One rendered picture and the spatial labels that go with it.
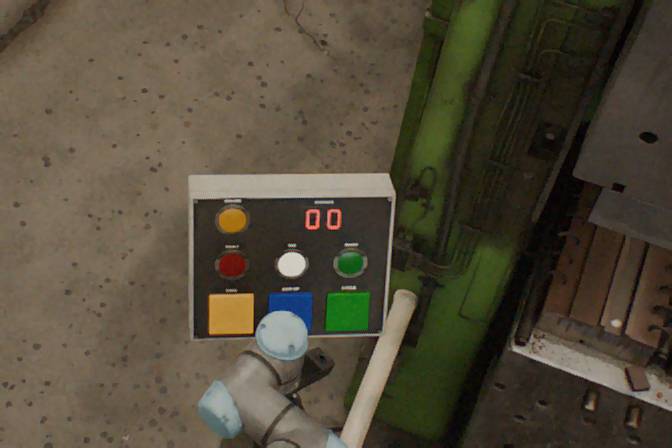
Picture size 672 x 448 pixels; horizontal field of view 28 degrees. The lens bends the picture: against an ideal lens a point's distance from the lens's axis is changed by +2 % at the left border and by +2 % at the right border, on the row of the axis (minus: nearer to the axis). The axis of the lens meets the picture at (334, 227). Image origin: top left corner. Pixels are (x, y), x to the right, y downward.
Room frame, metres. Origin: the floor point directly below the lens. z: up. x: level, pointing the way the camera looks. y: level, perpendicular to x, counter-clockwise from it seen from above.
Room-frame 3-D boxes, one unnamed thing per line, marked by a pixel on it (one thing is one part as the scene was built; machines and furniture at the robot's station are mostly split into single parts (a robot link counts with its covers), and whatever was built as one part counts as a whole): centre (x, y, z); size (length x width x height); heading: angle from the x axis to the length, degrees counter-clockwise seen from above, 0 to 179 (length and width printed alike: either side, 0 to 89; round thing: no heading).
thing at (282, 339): (0.90, 0.05, 1.23); 0.09 x 0.08 x 0.11; 152
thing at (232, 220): (1.15, 0.17, 1.16); 0.05 x 0.03 x 0.04; 79
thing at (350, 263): (1.16, -0.04, 1.09); 0.05 x 0.03 x 0.04; 79
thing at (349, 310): (1.11, -0.05, 1.01); 0.07 x 0.05 x 0.07; 104
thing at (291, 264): (1.13, 0.06, 1.09); 0.05 x 0.03 x 0.04; 79
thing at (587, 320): (1.39, -0.53, 0.96); 0.42 x 0.20 x 0.09; 169
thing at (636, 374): (1.14, -0.57, 0.92); 0.04 x 0.03 x 0.01; 20
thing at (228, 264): (1.11, 0.16, 1.09); 0.05 x 0.03 x 0.04; 79
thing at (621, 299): (1.38, -0.55, 0.99); 0.42 x 0.05 x 0.01; 169
